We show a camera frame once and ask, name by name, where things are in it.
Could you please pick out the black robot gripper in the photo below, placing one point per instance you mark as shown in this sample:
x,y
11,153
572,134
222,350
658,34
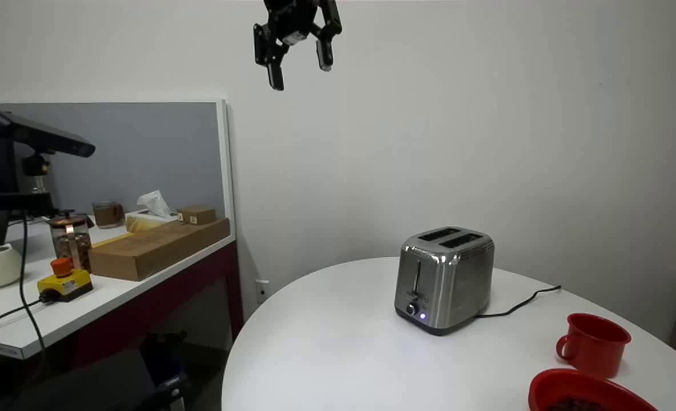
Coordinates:
x,y
295,17

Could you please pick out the silver two-slot toaster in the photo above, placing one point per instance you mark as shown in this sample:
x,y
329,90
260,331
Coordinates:
x,y
453,282

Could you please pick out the small brown box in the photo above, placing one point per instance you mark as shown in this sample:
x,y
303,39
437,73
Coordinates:
x,y
200,215

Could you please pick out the tissue box with white tissue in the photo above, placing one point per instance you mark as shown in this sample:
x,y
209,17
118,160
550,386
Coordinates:
x,y
152,212

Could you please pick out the flat cardboard box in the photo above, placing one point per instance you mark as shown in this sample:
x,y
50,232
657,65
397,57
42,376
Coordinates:
x,y
152,249

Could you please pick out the brown cup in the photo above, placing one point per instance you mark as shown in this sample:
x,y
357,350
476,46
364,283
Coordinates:
x,y
108,212

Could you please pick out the white side table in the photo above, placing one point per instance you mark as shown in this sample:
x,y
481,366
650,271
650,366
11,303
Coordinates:
x,y
94,299

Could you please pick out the yellow emergency stop button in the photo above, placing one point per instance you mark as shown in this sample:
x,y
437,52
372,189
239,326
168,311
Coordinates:
x,y
65,283

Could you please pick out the black chair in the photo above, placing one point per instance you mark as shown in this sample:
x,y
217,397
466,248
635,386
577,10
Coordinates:
x,y
168,373

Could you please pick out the red mug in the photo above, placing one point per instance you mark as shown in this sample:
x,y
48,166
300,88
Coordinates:
x,y
591,346

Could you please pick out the red bowl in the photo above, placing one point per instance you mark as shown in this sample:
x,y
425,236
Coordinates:
x,y
580,388

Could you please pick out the grey partition board white frame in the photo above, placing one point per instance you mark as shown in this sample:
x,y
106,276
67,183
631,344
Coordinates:
x,y
162,145

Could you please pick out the white wall outlet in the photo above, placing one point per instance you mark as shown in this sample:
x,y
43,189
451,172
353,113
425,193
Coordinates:
x,y
263,291

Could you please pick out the black camera bar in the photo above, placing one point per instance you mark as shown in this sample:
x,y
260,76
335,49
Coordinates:
x,y
37,137

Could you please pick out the glass jar with metal frame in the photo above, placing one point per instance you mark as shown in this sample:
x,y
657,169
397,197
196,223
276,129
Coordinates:
x,y
72,242

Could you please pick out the black camera stand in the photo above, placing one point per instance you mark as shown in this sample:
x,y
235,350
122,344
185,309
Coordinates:
x,y
2,200

